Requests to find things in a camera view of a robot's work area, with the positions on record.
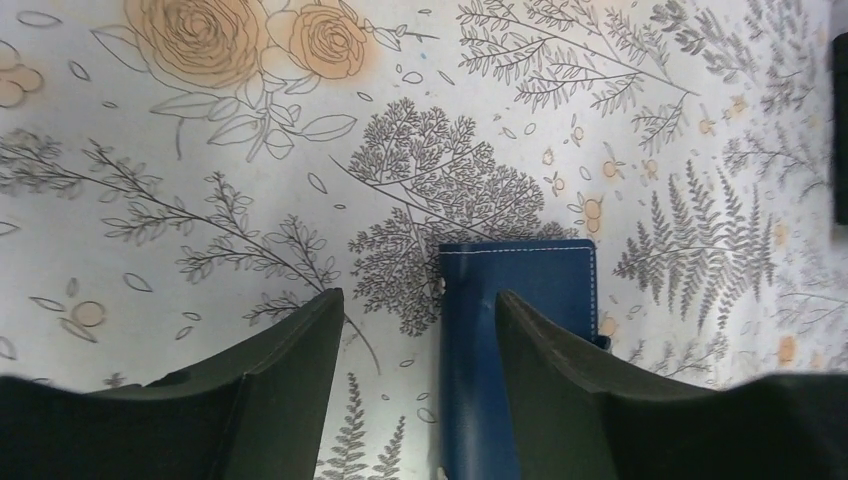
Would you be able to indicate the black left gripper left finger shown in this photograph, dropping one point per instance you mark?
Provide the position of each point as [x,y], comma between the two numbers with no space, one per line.
[253,411]

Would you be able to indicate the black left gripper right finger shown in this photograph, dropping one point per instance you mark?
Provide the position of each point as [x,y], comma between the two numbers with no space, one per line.
[779,426]

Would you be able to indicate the blue leather card holder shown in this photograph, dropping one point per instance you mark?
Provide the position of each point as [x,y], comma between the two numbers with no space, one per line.
[520,319]

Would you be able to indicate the black plastic card bin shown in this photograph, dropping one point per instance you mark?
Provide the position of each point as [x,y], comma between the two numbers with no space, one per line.
[839,91]

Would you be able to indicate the floral table mat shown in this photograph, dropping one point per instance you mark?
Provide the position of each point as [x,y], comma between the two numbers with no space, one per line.
[180,176]

